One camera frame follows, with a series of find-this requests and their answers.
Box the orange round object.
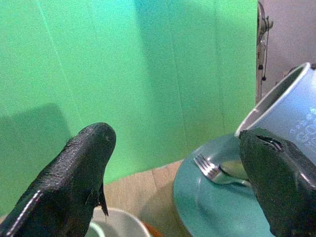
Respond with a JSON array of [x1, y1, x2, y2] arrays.
[[142, 221, 164, 237]]

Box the teal round plate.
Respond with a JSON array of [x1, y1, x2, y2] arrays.
[[173, 133, 276, 237]]

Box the light blue patterned mug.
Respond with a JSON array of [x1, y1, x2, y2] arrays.
[[235, 62, 316, 166]]

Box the silver metal fork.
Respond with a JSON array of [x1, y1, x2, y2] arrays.
[[193, 153, 252, 187]]

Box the metal stand with black cable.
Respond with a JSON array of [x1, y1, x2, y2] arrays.
[[255, 1, 274, 104]]

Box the white round bowl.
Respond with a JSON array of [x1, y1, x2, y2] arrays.
[[85, 207, 152, 237]]

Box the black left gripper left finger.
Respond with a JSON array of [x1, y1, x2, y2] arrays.
[[0, 122, 117, 237]]

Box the green backdrop screen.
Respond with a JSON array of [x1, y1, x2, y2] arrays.
[[0, 0, 259, 217]]

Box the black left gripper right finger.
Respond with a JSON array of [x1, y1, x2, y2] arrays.
[[238, 127, 316, 237]]

